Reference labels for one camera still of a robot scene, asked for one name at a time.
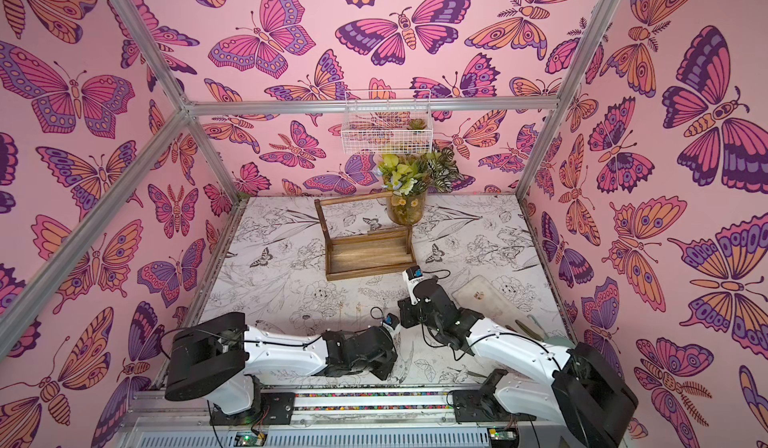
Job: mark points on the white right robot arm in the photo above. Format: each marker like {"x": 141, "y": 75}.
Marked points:
{"x": 572, "y": 386}

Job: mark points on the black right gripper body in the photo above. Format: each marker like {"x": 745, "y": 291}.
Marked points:
{"x": 411, "y": 311}

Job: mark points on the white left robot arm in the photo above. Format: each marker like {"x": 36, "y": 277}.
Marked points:
{"x": 222, "y": 359}

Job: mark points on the artificial plant in gold pot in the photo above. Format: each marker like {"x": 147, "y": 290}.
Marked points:
{"x": 409, "y": 178}

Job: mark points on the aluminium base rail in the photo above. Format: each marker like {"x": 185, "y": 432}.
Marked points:
{"x": 356, "y": 417}

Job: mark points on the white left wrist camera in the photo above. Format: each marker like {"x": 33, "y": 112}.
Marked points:
{"x": 392, "y": 323}

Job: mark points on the white wire wall basket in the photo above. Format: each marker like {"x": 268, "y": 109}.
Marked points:
{"x": 376, "y": 122}

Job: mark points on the small succulent in basket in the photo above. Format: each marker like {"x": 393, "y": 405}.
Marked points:
{"x": 417, "y": 124}

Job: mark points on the wooden jewelry display stand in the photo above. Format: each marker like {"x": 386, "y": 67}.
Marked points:
{"x": 382, "y": 252}

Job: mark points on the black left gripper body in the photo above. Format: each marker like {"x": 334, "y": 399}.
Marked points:
{"x": 386, "y": 364}

